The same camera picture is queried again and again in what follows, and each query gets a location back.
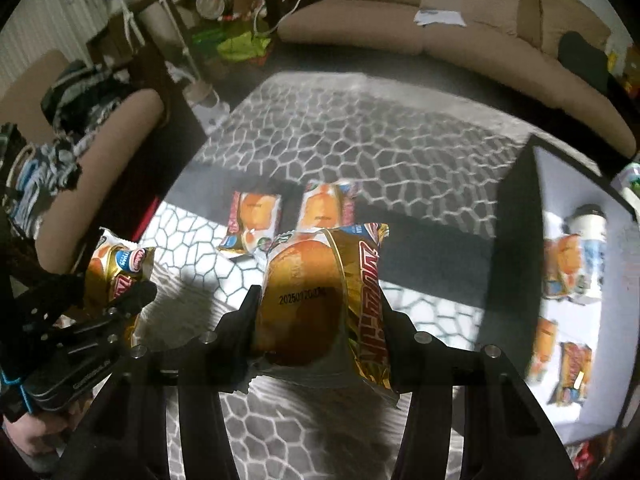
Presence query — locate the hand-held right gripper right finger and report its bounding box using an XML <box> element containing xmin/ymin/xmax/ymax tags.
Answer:
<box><xmin>381</xmin><ymin>306</ymin><xmax>576</xmax><ymax>480</ymax></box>

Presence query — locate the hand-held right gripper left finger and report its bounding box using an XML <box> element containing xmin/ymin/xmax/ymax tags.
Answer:
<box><xmin>52</xmin><ymin>285</ymin><xmax>262</xmax><ymax>480</ymax></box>

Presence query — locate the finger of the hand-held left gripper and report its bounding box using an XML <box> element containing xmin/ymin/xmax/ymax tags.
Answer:
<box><xmin>107</xmin><ymin>281</ymin><xmax>158</xmax><ymax>326</ymax></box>
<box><xmin>15</xmin><ymin>274</ymin><xmax>86</xmax><ymax>341</ymax></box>

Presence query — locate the orange snack packet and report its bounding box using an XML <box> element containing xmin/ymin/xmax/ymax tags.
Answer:
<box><xmin>542</xmin><ymin>235</ymin><xmax>583</xmax><ymax>301</ymax></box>
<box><xmin>295</xmin><ymin>180</ymin><xmax>361</xmax><ymax>241</ymax></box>
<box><xmin>218</xmin><ymin>191</ymin><xmax>283</xmax><ymax>258</ymax></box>
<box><xmin>530</xmin><ymin>317</ymin><xmax>558</xmax><ymax>383</ymax></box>

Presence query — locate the black container box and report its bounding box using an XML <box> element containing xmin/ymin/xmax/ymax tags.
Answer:
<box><xmin>477</xmin><ymin>134</ymin><xmax>640</xmax><ymax>446</ymax></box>

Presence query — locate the gold red snack packet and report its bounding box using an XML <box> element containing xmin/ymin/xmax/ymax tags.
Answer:
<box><xmin>555</xmin><ymin>342</ymin><xmax>593</xmax><ymax>406</ymax></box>

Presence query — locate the paper cup with dark lid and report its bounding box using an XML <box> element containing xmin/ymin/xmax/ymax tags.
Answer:
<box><xmin>565</xmin><ymin>204</ymin><xmax>608</xmax><ymax>303</ymax></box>

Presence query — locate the person's left hand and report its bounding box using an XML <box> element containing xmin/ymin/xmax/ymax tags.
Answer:
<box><xmin>2</xmin><ymin>394</ymin><xmax>93</xmax><ymax>458</ymax></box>

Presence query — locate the beige armchair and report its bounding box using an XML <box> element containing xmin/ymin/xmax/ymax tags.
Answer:
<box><xmin>0</xmin><ymin>50</ymin><xmax>166</xmax><ymax>271</ymax></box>

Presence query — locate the hexagon patterned tablecloth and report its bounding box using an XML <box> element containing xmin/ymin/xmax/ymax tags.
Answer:
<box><xmin>135</xmin><ymin>72</ymin><xmax>601</xmax><ymax>480</ymax></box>

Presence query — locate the white shoe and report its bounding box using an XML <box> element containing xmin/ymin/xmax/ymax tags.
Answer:
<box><xmin>185</xmin><ymin>80</ymin><xmax>231</xmax><ymax>131</ymax></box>

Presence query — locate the striped cloth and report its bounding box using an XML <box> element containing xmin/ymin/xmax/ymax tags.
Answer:
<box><xmin>0</xmin><ymin>60</ymin><xmax>131</xmax><ymax>236</ymax></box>

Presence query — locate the green plastic bag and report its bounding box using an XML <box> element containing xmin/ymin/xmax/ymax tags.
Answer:
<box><xmin>192</xmin><ymin>27</ymin><xmax>271</xmax><ymax>61</ymax></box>

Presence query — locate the green can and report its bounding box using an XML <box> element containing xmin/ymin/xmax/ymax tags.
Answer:
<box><xmin>617</xmin><ymin>162</ymin><xmax>640</xmax><ymax>196</ymax></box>

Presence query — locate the round metal tin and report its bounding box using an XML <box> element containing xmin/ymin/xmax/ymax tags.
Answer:
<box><xmin>196</xmin><ymin>0</ymin><xmax>233</xmax><ymax>18</ymax></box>

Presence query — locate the beige sofa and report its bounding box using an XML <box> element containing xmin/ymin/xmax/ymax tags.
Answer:
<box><xmin>277</xmin><ymin>0</ymin><xmax>638</xmax><ymax>158</ymax></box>

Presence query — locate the white paper sheet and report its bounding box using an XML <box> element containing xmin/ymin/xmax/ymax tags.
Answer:
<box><xmin>414</xmin><ymin>9</ymin><xmax>467</xmax><ymax>27</ymax></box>

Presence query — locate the black cloth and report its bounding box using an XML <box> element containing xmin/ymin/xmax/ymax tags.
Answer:
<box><xmin>557</xmin><ymin>31</ymin><xmax>613</xmax><ymax>96</ymax></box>

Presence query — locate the white rope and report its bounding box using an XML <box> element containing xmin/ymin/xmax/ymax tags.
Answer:
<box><xmin>102</xmin><ymin>0</ymin><xmax>146</xmax><ymax>46</ymax></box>

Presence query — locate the white cable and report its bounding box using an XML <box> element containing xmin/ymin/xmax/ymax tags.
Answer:
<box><xmin>252</xmin><ymin>0</ymin><xmax>308</xmax><ymax>38</ymax></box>

